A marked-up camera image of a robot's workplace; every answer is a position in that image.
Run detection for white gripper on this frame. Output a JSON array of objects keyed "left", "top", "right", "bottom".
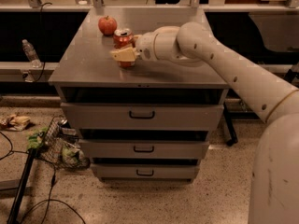
[{"left": 110, "top": 32, "right": 158, "bottom": 62}]

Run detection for red coke can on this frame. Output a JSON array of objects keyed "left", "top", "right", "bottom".
[{"left": 113, "top": 28, "right": 135, "bottom": 68}]

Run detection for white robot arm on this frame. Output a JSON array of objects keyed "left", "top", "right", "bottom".
[{"left": 110, "top": 21, "right": 299, "bottom": 224}]

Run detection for white paper bowl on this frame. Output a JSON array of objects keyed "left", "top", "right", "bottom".
[{"left": 154, "top": 26, "right": 180, "bottom": 34}]

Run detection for red apple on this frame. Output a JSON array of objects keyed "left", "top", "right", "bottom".
[{"left": 98, "top": 16, "right": 118, "bottom": 35}]

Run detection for grey drawer cabinet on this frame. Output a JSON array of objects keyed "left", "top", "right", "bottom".
[{"left": 48, "top": 7, "right": 234, "bottom": 184}]

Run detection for top grey drawer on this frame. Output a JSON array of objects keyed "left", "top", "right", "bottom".
[{"left": 62, "top": 103, "right": 223, "bottom": 131}]

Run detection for grey drawer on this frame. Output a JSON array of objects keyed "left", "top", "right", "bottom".
[
  {"left": 79, "top": 140, "right": 209, "bottom": 160},
  {"left": 62, "top": 103, "right": 223, "bottom": 131},
  {"left": 91, "top": 164, "right": 199, "bottom": 180}
]

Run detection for clear plastic water bottle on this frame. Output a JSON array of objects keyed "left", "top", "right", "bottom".
[{"left": 22, "top": 39, "right": 42, "bottom": 68}]

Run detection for middle grey drawer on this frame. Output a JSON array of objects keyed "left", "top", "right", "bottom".
[{"left": 79, "top": 140, "right": 209, "bottom": 160}]

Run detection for bottom grey drawer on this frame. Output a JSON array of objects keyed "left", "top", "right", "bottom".
[{"left": 91, "top": 164, "right": 199, "bottom": 180}]

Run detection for green snack bag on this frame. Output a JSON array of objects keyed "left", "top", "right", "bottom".
[{"left": 27, "top": 128, "right": 48, "bottom": 150}]

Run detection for crumpled snack wrapper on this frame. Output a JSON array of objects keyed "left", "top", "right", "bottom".
[{"left": 0, "top": 114, "right": 30, "bottom": 132}]

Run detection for black caster table leg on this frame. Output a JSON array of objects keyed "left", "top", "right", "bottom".
[{"left": 223, "top": 105, "right": 238, "bottom": 147}]

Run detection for black metal stand leg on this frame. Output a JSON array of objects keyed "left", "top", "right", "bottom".
[{"left": 7, "top": 148, "right": 36, "bottom": 224}]

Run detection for wire mesh basket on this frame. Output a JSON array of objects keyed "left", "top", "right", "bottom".
[{"left": 39, "top": 116, "right": 91, "bottom": 170}]

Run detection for black floor cable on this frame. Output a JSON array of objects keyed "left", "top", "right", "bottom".
[{"left": 0, "top": 131, "right": 87, "bottom": 224}]

